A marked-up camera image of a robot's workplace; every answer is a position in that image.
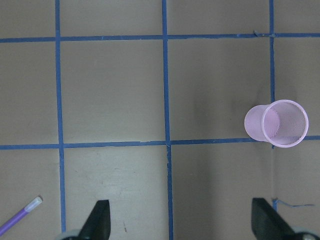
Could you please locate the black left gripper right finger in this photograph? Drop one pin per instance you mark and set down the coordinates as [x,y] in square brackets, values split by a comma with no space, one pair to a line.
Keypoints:
[267,224]

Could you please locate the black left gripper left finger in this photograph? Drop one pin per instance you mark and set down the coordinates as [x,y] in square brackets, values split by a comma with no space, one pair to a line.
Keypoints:
[98,223]

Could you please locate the purple pen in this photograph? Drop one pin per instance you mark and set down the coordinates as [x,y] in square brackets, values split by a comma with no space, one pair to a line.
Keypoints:
[20,215]

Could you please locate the pink mesh pen cup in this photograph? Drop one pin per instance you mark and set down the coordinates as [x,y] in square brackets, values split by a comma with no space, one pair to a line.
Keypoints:
[283,123]

